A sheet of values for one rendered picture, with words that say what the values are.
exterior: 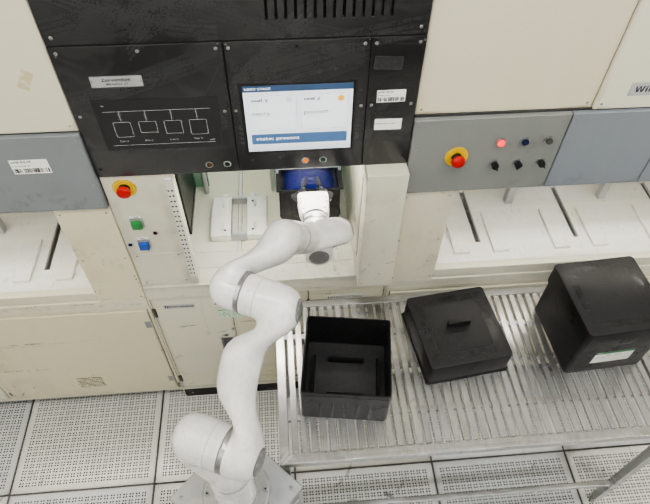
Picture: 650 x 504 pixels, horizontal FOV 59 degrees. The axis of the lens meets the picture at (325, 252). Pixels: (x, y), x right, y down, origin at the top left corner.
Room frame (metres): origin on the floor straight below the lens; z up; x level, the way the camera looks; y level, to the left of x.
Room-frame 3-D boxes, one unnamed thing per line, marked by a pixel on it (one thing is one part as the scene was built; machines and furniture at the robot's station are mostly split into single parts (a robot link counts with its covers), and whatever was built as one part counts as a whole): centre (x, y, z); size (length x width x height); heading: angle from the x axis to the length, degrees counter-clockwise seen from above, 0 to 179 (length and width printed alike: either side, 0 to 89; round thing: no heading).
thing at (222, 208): (1.50, 0.33, 0.89); 0.22 x 0.21 x 0.04; 6
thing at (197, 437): (0.52, 0.28, 1.07); 0.19 x 0.12 x 0.24; 70
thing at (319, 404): (0.88, -0.08, 0.85); 0.28 x 0.28 x 0.17; 88
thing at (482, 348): (1.04, -0.46, 0.83); 0.29 x 0.29 x 0.13; 13
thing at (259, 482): (0.51, 0.25, 0.85); 0.19 x 0.19 x 0.18
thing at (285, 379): (0.96, -0.49, 0.38); 1.30 x 0.60 x 0.76; 96
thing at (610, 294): (1.08, -0.94, 0.89); 0.29 x 0.29 x 0.25; 9
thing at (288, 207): (1.52, 0.07, 1.06); 0.24 x 0.20 x 0.32; 96
